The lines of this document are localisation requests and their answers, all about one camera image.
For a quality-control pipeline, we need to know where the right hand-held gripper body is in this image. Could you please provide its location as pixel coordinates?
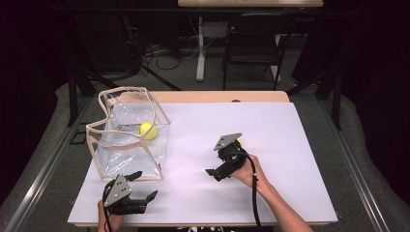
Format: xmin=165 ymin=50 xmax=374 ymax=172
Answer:
xmin=213 ymin=131 xmax=249 ymax=183

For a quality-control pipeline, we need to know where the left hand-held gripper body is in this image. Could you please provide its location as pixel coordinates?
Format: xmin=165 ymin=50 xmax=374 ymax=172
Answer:
xmin=102 ymin=174 xmax=148 ymax=217

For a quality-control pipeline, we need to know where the clear plastic bag beige trim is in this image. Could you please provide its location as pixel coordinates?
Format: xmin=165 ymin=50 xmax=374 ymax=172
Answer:
xmin=85 ymin=86 xmax=172 ymax=182

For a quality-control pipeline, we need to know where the plain yellow tennis ball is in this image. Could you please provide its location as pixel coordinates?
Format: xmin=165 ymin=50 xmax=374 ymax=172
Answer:
xmin=138 ymin=121 xmax=159 ymax=141

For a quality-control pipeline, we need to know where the person's right hand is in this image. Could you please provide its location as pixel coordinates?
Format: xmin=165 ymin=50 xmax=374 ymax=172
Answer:
xmin=230 ymin=154 xmax=272 ymax=194

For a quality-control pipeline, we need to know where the person's left hand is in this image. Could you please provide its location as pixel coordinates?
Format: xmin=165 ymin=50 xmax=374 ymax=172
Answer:
xmin=97 ymin=199 xmax=125 ymax=232

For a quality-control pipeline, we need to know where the person's patterned clothing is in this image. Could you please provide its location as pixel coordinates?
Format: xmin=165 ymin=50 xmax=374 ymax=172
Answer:
xmin=138 ymin=226 xmax=275 ymax=232

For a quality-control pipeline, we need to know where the white table mat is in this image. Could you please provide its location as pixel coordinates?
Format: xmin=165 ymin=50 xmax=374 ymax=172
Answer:
xmin=67 ymin=101 xmax=338 ymax=225

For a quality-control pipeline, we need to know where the black folding chair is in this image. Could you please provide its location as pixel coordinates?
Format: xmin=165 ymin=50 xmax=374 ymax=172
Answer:
xmin=221 ymin=13 xmax=296 ymax=91

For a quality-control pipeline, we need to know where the white-legged desk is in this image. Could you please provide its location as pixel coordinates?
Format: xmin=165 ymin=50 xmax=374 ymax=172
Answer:
xmin=177 ymin=0 xmax=324 ymax=82

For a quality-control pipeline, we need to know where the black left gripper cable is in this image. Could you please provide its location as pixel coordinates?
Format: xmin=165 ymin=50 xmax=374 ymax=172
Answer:
xmin=102 ymin=180 xmax=114 ymax=232

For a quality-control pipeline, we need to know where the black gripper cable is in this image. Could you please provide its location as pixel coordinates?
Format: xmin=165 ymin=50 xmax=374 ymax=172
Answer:
xmin=102 ymin=180 xmax=114 ymax=232
xmin=221 ymin=149 xmax=264 ymax=232

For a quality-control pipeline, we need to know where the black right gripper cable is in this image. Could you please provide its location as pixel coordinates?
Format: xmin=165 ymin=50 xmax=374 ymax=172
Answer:
xmin=221 ymin=149 xmax=264 ymax=232

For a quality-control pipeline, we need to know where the black floor bracket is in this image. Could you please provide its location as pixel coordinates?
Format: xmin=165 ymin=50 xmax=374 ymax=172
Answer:
xmin=70 ymin=129 xmax=87 ymax=145

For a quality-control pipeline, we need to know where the aluminium floor rail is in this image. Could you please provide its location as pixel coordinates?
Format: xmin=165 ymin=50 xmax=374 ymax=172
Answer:
xmin=4 ymin=96 xmax=95 ymax=232
xmin=317 ymin=99 xmax=390 ymax=232

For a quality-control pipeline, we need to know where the black frame post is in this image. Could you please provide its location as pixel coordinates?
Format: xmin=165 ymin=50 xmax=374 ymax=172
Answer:
xmin=67 ymin=69 xmax=79 ymax=128
xmin=333 ymin=71 xmax=343 ymax=131

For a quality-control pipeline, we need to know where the tangle of floor cables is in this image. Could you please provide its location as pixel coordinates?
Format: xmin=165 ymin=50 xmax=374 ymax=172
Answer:
xmin=141 ymin=38 xmax=201 ymax=71

